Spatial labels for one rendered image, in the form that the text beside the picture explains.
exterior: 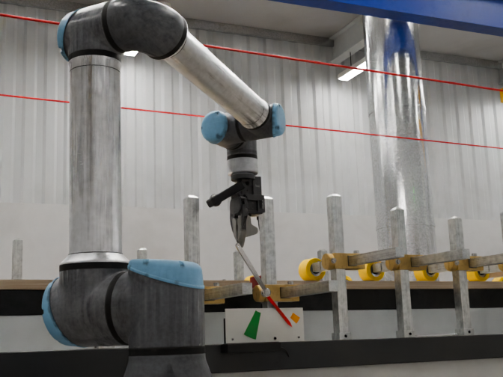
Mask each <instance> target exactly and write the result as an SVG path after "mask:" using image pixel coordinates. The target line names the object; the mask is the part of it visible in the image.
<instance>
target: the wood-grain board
mask: <svg viewBox="0 0 503 377"><path fill-rule="evenodd" d="M52 281H53V280H5V279H0V289H46V288H47V286H48V285H49V283H51V282H52ZM203 282H204V286H213V283H219V286H227V285H231V284H236V283H250V281H203ZM287 282H288V281H277V284H287ZM315 282H321V281H293V284H298V285H301V284H307V283H315ZM467 282H468V289H503V281H467ZM346 284H347V289H395V285H394V281H346ZM409 287H410V289H453V288H454V286H453V281H410V282H409Z"/></svg>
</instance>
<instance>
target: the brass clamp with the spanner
mask: <svg viewBox="0 0 503 377"><path fill-rule="evenodd" d="M296 285H298V284H265V285H264V286H265V287H266V288H268V289H270V291H271V295H270V297H271V299H272V300H273V301H277V302H293V301H299V297H292V298H281V288H282V287H287V286H296ZM261 290H262V289H261V287H260V285H256V286H255V287H254V289H253V298H254V300H255V301H256V302H266V301H269V300H268V299H267V297H263V296H262V295H261Z"/></svg>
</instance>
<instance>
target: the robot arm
mask: <svg viewBox="0 0 503 377"><path fill-rule="evenodd" d="M57 41H58V48H59V49H61V54H62V56H63V57H64V59H65V60H66V61H68V65H69V67H70V170H69V254H68V256H67V257H66V258H65V259H64V260H63V261H62V262H61V263H60V264H59V277H58V278H56V279H54V280H53V281H52V282H51V283H49V285H48V286H47V288H46V289H45V291H44V294H43V299H42V310H43V321H44V323H45V326H46V328H47V330H48V332H49V333H50V334H51V335H52V337H53V338H54V339H55V340H57V341H58V342H59V343H61V344H64V345H66V346H77V347H81V348H86V347H92V346H129V360H128V364H127V367H126V371H125V373H124V377H212V374H211V372H210V368H209V366H208V364H207V360H206V355H205V322H204V282H203V274H202V269H201V267H200V266H199V265H198V264H197V263H194V262H188V261H181V260H158V259H133V260H128V259H127V258H126V257H125V256H124V255H123V253H122V197H121V55H122V54H123V53H126V52H131V51H134V52H141V53H144V54H146V55H148V56H149V57H150V58H152V59H154V60H158V61H161V60H164V61H166V62H167V63H168V64H170V65H171V66H172V67H173V68H174V69H175V70H176V71H178V72H179V73H180V74H182V75H183V76H184V77H185V78H187V79H188V80H189V81H190V82H191V83H192V84H194V85H195V86H196V87H197V88H199V89H200V90H201V91H203V92H204V93H205V94H206V95H208V97H209V98H211V99H212V100H213V101H214V102H216V103H217V104H218V105H220V106H221V107H222V108H223V109H224V110H226V112H227V113H223V112H222V111H211V112H210V113H208V114H207V115H206V116H205V117H204V119H203V120H202V123H201V133H202V135H203V137H204V138H205V139H206V140H207V141H209V142H210V143H211V144H216V145H218V146H220V147H224V148H225V149H227V161H228V176H230V177H231V181H232V182H236V183H235V184H234V185H232V186H231V187H229V188H227V189H225V190H224V191H222V192H220V193H218V194H212V195H211V196H210V199H208V200H207V201H206V203H207V205H208V207H209V208H211V207H213V206H219V205H220V204H221V202H222V201H223V200H226V199H227V198H229V197H230V196H231V201H230V223H231V229H232V232H233V234H234V238H235V239H236V241H237V243H239V244H240V246H241V248H243V246H244V243H245V239H246V237H248V236H253V235H255V234H257V232H258V228H257V227H256V226H254V225H253V224H252V221H251V217H255V216H257V215H261V214H262V213H263V212H265V198H264V195H262V191H261V177H256V175H257V174H258V166H257V140H259V139H264V138H272V137H273V138H275V137H277V136H280V135H283V133H284V131H285V126H286V120H285V115H284V110H283V108H282V107H281V105H280V104H278V103H273V104H271V105H269V104H268V103H267V102H266V101H264V100H263V99H261V98H260V97H259V96H258V95H257V94H256V93H255V92H254V91H253V90H252V89H250V88H249V87H248V86H247V85H246V84H245V83H244V82H243V81H242V80H240V79H239V78H238V77H237V76H236V75H235V74H234V73H233V72H232V71H230V70H229V69H228V68H227V67H226V66H225V65H224V64H223V63H222V62H221V61H220V60H219V59H218V58H217V57H216V56H215V55H214V54H212V53H211V52H210V51H209V50H208V49H207V48H206V47H205V46H204V45H202V44H201V43H200V42H199V41H198V40H197V39H196V38H195V37H194V36H192V35H191V34H190V33H189V32H188V25H187V23H186V20H185V19H184V18H183V17H182V16H181V15H180V14H179V13H178V12H177V11H175V10H174V9H172V8H170V7H168V6H166V5H164V4H161V3H159V2H156V1H151V0H111V1H106V2H103V3H100V4H96V5H92V6H90V7H81V8H79V9H77V10H75V11H73V12H71V13H68V14H67V15H66V16H64V18H63V19H62V20H61V22H60V24H59V26H58V32H57ZM238 215H239V218H238Z"/></svg>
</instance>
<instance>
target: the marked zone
mask: <svg viewBox="0 0 503 377"><path fill-rule="evenodd" d="M259 321H260V312H257V311H255V312H254V315H253V317H252V318H251V321H250V323H249V325H248V327H247V329H246V331H245V333H244V335H246V336H247V337H250V338H252V339H255V340H256V336H257V330H258V325H259Z"/></svg>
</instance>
